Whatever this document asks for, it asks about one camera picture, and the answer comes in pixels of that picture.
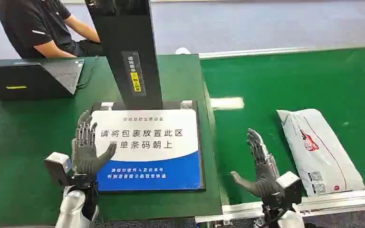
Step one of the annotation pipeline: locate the silver conveyor frame rail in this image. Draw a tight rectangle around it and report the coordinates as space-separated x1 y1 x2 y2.
195 188 365 224

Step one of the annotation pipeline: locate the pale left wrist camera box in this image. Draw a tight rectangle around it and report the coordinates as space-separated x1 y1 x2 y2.
43 152 74 188

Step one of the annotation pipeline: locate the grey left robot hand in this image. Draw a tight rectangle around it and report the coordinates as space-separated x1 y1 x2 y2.
71 110 117 176

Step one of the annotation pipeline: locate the black scanner column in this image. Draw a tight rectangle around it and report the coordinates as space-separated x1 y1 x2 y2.
85 0 163 111

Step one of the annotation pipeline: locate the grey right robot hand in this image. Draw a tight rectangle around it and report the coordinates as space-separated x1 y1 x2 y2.
230 128 281 199

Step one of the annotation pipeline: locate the black laptop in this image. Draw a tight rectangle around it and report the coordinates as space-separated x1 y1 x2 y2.
0 58 85 102

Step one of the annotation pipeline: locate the white and blue scanner platform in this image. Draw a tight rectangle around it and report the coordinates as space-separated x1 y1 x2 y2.
90 100 206 192

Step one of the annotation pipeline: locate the white parcel bag with print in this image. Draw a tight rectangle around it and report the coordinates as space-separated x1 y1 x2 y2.
276 109 365 199

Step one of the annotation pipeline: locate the black cable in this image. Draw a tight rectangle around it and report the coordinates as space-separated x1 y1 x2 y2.
76 56 99 89

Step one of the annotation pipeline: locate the person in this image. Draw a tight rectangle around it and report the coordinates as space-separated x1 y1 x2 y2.
0 0 104 59

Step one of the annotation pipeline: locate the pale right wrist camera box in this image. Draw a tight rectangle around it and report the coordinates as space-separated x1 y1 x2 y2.
276 171 304 206

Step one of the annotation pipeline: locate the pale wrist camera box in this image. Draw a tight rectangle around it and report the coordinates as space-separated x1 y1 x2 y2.
276 171 304 206
43 152 74 188

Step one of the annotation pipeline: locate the green conveyor belt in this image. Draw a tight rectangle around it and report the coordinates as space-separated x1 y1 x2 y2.
200 46 365 206

